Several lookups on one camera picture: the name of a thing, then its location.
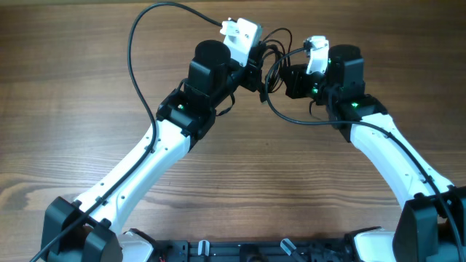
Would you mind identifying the thick black USB cable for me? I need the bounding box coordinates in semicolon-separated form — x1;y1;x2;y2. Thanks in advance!
260;38;292;103

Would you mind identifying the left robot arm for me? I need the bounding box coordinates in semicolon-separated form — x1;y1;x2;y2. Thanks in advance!
37;40;266;261

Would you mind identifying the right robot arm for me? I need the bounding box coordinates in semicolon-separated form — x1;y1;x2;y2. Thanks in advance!
279;44;465;261

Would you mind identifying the right camera black cable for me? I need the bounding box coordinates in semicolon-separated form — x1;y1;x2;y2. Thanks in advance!
264;46;466;262

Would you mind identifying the camera black cable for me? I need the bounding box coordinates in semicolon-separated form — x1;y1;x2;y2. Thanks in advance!
28;1;224;262
264;46;466;262

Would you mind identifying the left camera black cable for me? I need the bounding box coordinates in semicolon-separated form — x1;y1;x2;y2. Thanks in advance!
28;1;224;262

